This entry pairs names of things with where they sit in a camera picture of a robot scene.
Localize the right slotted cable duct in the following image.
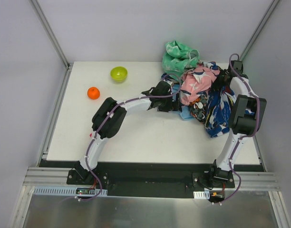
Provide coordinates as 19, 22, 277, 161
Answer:
193, 190, 210, 200

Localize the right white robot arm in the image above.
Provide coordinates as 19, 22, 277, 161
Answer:
208, 60, 267, 190

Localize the orange toy fruit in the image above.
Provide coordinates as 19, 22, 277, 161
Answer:
87, 87, 100, 100

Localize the right aluminium frame post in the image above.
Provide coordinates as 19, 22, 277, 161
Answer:
239, 0, 281, 61

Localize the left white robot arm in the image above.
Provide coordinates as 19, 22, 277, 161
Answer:
74, 80, 180, 181

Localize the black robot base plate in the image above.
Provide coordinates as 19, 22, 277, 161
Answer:
67, 162, 235, 199

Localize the pink navy patterned cloth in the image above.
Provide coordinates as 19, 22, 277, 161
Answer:
180, 67, 220, 105

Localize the blue white red patterned cloth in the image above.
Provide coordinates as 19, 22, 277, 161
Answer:
162, 61, 236, 138

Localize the lime green plastic bowl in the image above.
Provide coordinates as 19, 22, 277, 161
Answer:
110, 66, 128, 83

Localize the green white patterned cloth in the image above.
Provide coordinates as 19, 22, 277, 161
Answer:
162, 40, 200, 77

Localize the left aluminium frame post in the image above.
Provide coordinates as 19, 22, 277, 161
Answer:
29, 0, 71, 69

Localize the aluminium front rail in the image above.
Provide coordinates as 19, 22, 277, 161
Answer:
23, 167, 281, 191

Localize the light blue cloth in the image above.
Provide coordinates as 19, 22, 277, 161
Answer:
170, 85, 195, 121

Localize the slotted cable duct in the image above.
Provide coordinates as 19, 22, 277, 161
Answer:
193, 190, 210, 200
34, 186, 107, 197

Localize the left slotted cable duct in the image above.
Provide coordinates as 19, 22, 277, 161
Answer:
34, 186, 107, 197

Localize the aluminium frame post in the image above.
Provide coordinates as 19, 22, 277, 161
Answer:
239, 0, 281, 61
29, 0, 71, 69

